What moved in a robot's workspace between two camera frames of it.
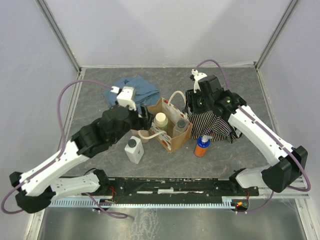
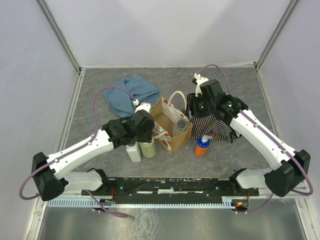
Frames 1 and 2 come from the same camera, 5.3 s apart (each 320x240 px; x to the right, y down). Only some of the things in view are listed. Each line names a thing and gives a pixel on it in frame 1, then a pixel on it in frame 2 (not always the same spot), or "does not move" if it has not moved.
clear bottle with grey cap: x=180 y=127 does not move
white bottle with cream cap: x=161 y=121 → x=148 y=149
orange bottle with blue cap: x=202 y=145 does not move
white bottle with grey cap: x=135 y=149 does not move
